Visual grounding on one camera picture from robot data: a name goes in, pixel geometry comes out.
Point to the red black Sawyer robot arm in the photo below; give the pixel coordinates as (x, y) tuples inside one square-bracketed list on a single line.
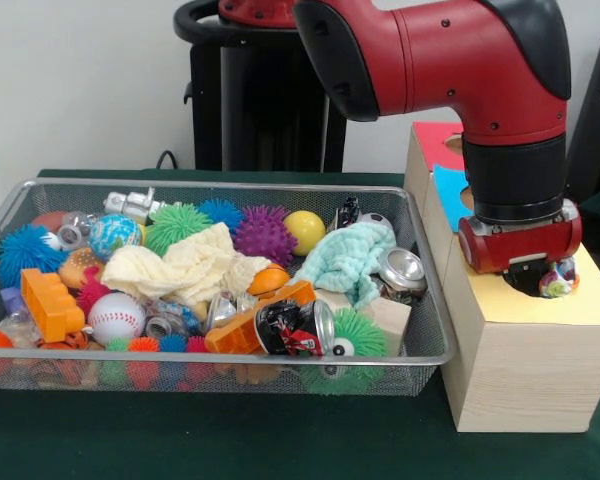
[(455, 60)]

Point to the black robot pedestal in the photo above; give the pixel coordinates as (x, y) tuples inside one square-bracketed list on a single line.
[(260, 110)]

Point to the cream waffle cloth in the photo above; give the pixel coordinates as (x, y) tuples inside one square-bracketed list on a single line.
[(190, 265)]

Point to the blue globe ball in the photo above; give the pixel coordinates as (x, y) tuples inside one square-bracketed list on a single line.
[(115, 237)]

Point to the crushed black red can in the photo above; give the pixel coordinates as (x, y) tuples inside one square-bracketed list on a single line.
[(290, 327)]

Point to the wooden box with three holes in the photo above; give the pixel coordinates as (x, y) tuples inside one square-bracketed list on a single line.
[(530, 380)]

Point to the shallow mesh bin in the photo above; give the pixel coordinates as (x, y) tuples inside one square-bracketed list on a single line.
[(425, 320)]

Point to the mint green waffle cloth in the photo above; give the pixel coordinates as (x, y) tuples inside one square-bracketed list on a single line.
[(350, 255)]

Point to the green fuzzy ball with eyes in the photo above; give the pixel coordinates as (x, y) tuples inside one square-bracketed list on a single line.
[(365, 335)]

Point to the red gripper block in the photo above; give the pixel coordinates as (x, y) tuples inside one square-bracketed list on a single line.
[(520, 247)]

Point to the orange toy brick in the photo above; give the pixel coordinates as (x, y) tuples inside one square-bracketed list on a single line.
[(50, 305), (235, 335)]

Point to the yellow ball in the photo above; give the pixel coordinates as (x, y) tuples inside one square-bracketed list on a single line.
[(305, 230)]

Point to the crushed silver can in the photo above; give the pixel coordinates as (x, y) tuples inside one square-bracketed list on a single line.
[(405, 272)]

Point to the colourful patterned cloth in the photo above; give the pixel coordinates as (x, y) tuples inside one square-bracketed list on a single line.
[(560, 282)]

